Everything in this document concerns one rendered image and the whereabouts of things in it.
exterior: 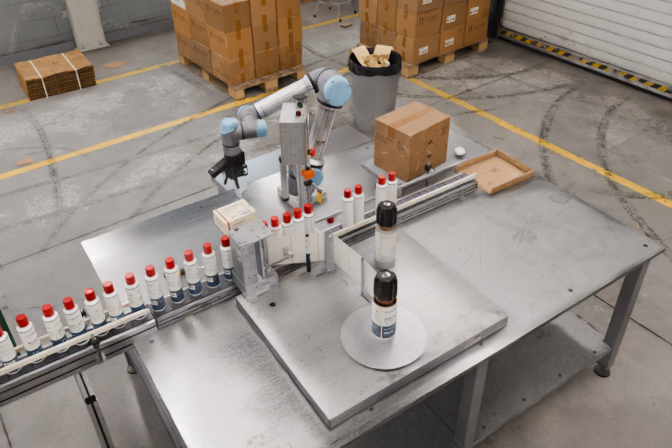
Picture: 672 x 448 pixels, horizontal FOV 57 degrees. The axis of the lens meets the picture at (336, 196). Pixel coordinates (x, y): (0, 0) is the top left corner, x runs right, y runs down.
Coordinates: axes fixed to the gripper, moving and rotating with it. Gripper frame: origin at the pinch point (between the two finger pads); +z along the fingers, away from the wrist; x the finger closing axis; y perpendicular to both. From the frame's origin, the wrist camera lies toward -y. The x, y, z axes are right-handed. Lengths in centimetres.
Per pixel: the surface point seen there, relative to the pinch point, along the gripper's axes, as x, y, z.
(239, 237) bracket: -47, -21, -13
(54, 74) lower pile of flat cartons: 390, 12, 79
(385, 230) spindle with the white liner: -69, 31, -7
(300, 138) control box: -38, 13, -40
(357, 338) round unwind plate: -94, -1, 11
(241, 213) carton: -3.7, 1.9, 10.0
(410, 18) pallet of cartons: 216, 304, 35
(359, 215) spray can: -42, 40, 5
